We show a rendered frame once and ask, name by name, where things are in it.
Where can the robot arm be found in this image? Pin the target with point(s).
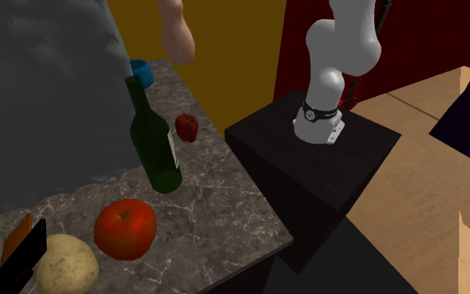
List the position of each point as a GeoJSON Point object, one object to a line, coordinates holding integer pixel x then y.
{"type": "Point", "coordinates": [340, 45]}

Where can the red bell pepper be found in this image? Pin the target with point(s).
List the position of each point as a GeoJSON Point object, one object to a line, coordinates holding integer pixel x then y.
{"type": "Point", "coordinates": [186, 128]}

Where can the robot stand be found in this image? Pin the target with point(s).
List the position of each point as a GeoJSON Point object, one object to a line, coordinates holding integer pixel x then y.
{"type": "Point", "coordinates": [299, 163]}

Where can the dark green glass bottle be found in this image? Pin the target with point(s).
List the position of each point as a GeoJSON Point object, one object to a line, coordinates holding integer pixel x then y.
{"type": "Point", "coordinates": [153, 138]}

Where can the blue bowl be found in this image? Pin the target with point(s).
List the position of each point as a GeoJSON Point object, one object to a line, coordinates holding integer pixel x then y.
{"type": "Point", "coordinates": [143, 73]}

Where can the pale pink bulbous object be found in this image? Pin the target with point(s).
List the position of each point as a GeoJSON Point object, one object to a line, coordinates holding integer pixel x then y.
{"type": "Point", "coordinates": [177, 36]}

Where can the red apple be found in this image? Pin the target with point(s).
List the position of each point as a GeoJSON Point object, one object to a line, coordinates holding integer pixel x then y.
{"type": "Point", "coordinates": [124, 230]}

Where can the large grey rounded object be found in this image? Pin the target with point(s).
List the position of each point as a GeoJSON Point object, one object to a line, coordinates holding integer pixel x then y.
{"type": "Point", "coordinates": [43, 93]}

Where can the pale yellow potato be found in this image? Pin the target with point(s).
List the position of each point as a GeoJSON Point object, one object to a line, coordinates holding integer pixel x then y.
{"type": "Point", "coordinates": [67, 266]}

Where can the orange flat block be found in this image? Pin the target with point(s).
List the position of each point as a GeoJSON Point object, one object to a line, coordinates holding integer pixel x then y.
{"type": "Point", "coordinates": [15, 240]}

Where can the black flat block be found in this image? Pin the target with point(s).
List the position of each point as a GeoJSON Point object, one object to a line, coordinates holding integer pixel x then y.
{"type": "Point", "coordinates": [19, 260]}

